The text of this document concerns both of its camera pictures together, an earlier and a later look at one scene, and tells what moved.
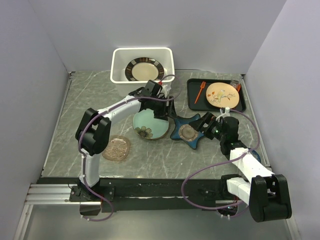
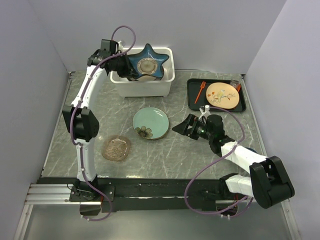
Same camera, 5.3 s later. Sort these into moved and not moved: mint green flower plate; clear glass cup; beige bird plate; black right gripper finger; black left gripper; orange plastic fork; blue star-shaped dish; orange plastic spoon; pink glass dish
Moved: black left gripper; blue star-shaped dish; black right gripper finger
Not moved: pink glass dish; clear glass cup; beige bird plate; orange plastic fork; mint green flower plate; orange plastic spoon
